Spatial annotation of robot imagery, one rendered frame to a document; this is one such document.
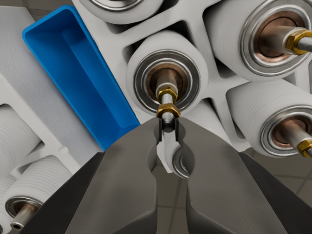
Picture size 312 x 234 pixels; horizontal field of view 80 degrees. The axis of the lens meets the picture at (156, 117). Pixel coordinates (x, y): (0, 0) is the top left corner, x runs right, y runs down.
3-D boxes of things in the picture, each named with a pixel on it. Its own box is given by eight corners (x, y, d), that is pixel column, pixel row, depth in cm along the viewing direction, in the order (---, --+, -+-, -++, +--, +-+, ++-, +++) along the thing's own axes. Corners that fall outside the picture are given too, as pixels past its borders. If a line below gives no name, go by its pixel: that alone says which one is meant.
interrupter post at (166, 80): (157, 94, 22) (156, 106, 19) (154, 74, 21) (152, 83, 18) (178, 91, 22) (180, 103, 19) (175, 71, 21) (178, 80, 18)
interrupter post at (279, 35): (294, 28, 18) (318, 30, 15) (280, 53, 19) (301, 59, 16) (270, 21, 18) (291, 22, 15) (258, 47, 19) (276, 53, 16)
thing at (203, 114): (158, 116, 44) (155, 174, 28) (172, 78, 39) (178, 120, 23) (197, 128, 45) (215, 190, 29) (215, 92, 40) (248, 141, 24)
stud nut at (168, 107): (177, 100, 14) (178, 105, 13) (182, 119, 15) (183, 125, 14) (152, 106, 15) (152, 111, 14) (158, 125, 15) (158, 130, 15)
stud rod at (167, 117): (170, 83, 19) (173, 119, 13) (172, 92, 20) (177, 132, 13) (160, 86, 19) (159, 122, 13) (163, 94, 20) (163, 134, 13)
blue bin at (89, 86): (53, 28, 42) (16, 33, 31) (94, 4, 39) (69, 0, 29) (120, 132, 54) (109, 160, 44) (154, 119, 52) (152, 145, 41)
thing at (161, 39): (146, 81, 40) (133, 125, 24) (136, 32, 35) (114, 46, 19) (191, 74, 39) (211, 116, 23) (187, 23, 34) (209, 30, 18)
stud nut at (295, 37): (314, 39, 16) (321, 40, 15) (297, 57, 16) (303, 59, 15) (298, 25, 15) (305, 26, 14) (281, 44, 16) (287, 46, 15)
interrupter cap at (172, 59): (140, 116, 23) (139, 119, 23) (126, 54, 20) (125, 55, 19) (201, 108, 23) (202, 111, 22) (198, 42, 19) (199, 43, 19)
